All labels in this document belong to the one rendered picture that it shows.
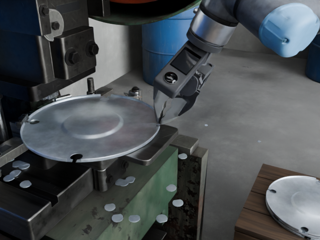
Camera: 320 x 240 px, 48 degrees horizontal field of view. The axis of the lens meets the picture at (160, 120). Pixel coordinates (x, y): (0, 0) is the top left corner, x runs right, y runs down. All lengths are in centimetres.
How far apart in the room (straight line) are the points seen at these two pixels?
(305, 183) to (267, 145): 93
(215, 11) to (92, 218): 45
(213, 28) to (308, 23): 16
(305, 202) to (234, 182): 71
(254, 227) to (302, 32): 74
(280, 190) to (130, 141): 72
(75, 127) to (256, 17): 41
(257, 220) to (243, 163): 90
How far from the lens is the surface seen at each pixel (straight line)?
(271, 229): 117
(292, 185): 133
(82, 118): 78
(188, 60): 64
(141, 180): 82
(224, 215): 171
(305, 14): 55
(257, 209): 123
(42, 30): 63
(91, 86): 95
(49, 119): 81
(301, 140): 239
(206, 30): 63
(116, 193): 79
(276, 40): 54
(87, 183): 77
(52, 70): 71
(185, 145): 95
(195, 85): 67
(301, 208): 124
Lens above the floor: 114
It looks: 28 degrees down
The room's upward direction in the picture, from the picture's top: straight up
